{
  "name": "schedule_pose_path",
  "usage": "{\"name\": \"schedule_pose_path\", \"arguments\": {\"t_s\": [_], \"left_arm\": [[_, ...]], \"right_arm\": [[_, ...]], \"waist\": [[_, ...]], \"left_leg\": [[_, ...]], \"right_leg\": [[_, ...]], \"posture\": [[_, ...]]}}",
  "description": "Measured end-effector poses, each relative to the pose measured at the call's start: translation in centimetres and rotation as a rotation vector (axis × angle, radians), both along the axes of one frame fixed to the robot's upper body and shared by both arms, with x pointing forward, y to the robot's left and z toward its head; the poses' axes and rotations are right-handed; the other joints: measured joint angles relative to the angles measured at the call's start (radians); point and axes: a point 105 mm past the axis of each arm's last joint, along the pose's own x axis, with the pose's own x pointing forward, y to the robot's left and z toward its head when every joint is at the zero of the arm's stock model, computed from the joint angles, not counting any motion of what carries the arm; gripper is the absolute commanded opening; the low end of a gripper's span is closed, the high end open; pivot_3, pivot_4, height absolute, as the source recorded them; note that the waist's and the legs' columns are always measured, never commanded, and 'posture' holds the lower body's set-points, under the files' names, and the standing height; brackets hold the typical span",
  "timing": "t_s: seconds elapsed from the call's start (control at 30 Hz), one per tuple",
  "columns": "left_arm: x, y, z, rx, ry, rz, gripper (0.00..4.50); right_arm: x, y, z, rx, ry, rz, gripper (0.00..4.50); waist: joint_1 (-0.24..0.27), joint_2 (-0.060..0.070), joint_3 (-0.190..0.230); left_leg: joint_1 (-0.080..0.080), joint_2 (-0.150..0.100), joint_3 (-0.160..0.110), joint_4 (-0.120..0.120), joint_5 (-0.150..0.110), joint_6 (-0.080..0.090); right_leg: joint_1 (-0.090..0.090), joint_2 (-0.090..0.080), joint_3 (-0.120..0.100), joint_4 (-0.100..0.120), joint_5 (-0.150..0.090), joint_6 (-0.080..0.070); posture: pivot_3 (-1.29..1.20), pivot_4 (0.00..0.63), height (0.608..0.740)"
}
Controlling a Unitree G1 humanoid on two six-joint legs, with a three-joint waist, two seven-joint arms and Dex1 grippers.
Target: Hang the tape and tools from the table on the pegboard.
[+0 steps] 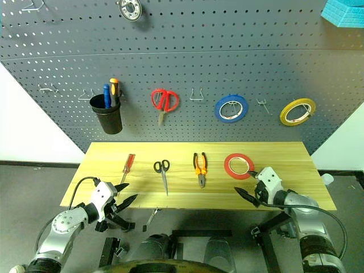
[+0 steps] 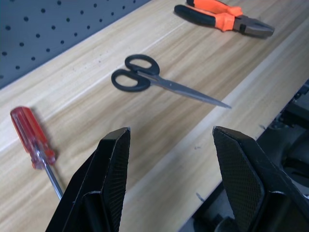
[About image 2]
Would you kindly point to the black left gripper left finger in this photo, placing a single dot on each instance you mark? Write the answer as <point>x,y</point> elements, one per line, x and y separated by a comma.
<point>101,178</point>

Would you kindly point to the grey pegboard panel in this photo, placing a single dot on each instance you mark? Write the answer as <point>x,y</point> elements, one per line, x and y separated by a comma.
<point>36,31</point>

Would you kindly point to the orange and black pliers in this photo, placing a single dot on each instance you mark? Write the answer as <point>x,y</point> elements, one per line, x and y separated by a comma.
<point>224,18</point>

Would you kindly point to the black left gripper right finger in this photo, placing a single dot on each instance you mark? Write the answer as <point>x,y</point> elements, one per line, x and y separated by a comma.
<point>251,178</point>

